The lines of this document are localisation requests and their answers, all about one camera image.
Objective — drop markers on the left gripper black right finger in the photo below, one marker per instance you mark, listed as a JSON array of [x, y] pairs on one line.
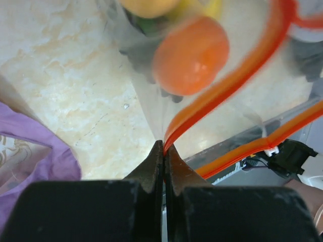
[[200, 211]]

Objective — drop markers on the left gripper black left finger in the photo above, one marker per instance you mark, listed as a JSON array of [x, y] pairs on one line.
[[98, 210]]

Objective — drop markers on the clear zip bag orange zipper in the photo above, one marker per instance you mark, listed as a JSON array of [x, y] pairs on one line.
[[263, 94]]

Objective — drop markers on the orange persimmon with green calyx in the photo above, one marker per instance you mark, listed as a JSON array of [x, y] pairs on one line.
[[190, 57]]

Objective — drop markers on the orange fruit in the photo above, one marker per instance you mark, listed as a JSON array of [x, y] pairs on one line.
[[149, 8]]

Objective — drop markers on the yellow lemon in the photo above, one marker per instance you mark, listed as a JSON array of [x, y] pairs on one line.
[[212, 8]]

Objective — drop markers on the dark grape bunch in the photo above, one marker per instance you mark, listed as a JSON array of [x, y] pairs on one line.
[[140, 62]]

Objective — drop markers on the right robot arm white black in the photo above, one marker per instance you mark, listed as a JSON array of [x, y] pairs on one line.
[[289, 160]]

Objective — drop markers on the pink purple cloth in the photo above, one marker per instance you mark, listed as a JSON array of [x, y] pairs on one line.
[[30, 152]]

